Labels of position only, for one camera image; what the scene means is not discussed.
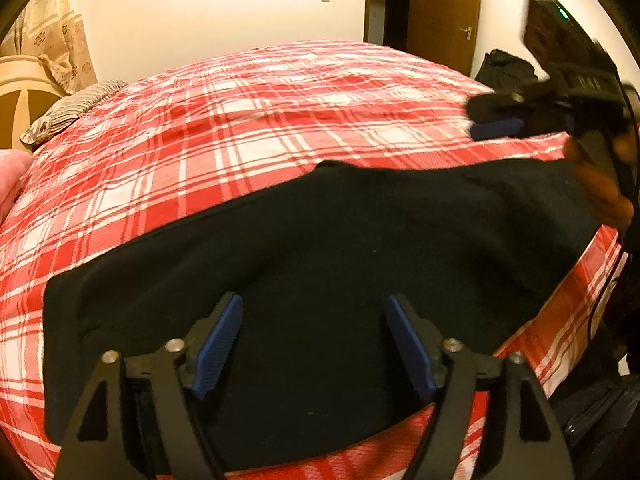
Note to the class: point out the person's dark clothing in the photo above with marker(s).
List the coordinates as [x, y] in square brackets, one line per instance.
[600, 410]

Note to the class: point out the pink floral quilt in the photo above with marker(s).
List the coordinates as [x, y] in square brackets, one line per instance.
[10, 175]

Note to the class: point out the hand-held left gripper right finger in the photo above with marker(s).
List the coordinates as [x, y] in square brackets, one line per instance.
[410, 345]

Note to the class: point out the brown wooden door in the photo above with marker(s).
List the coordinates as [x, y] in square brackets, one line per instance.
[445, 35]

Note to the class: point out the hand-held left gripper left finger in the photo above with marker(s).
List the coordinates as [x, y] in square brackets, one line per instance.
[217, 345]

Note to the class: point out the beige patterned curtain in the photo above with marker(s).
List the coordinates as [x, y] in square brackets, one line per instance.
[55, 25]

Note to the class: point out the person's right hand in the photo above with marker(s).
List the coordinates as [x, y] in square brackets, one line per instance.
[605, 190]

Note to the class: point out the red plaid bed sheet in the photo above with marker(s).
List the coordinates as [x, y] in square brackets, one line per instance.
[225, 110]

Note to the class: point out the striped pillow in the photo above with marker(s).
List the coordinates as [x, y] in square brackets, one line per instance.
[75, 105]

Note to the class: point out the cream wooden headboard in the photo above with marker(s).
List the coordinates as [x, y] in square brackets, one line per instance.
[15, 110]

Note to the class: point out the black folding chair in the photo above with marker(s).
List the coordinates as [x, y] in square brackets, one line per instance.
[505, 70]

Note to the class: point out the dark door frame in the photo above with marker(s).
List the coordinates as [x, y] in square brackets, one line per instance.
[372, 10]

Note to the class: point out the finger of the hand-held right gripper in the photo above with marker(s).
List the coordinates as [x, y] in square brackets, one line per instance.
[500, 106]
[497, 129]

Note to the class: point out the black pants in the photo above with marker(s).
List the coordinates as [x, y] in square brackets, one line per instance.
[325, 240]

